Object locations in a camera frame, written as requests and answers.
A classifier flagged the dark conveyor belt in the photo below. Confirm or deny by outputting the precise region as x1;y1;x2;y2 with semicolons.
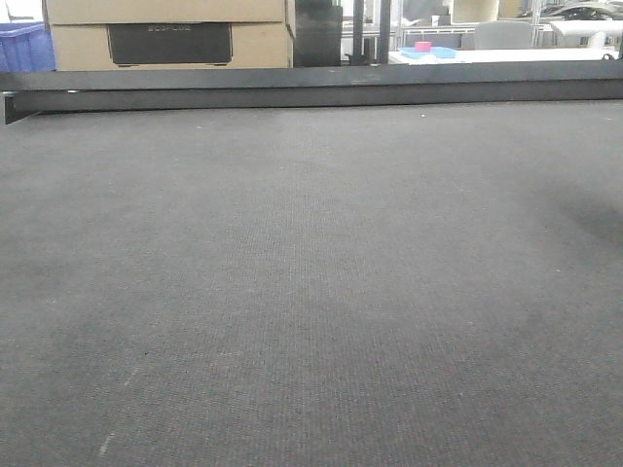
1;101;622;466

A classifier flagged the lower cardboard box black label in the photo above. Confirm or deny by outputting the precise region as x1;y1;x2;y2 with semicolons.
51;22;293;71

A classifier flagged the upper cardboard box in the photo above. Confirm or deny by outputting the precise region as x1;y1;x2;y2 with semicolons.
46;0;295;24

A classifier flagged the black cabinet background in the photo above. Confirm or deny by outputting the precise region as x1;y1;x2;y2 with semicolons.
294;0;343;67

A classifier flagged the blue tray on table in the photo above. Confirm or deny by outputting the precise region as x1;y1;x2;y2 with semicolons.
398;47;458;59

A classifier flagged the pink cylinder object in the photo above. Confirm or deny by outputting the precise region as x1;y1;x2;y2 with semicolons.
414;41;432;53

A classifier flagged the grey office chair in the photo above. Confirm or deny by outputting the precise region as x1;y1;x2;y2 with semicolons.
474;20;531;50

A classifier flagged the white background table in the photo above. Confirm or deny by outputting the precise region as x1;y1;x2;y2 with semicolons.
388;48;620;65

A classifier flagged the white curved machine part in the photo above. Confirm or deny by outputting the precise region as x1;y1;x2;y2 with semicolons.
549;20;622;48

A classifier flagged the blue plastic crate background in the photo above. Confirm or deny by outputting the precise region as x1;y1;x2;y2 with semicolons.
0;21;56;73

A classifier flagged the black vertical post left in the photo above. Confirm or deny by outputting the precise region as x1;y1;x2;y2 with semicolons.
346;0;371;66

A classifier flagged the black vertical post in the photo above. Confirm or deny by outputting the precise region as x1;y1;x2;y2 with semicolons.
377;0;392;64
346;0;371;66

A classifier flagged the black vertical post right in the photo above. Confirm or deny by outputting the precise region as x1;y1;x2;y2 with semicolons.
377;0;392;64

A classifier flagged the black conveyor side rail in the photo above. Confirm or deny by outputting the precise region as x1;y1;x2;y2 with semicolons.
1;59;622;124

